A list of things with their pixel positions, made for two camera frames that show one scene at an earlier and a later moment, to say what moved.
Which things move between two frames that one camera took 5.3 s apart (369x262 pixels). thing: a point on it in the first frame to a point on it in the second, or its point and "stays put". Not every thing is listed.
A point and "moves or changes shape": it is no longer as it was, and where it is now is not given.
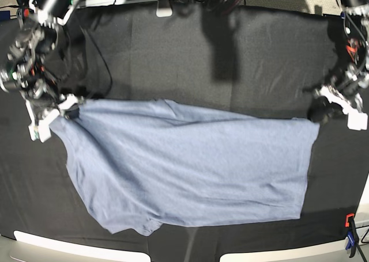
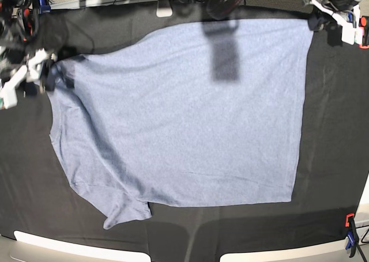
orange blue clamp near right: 353,240 stays put
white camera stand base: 164,8 stays put
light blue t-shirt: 142,165 moves or changes shape
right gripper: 323,111 to 349,19
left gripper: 43,109 to 48,70
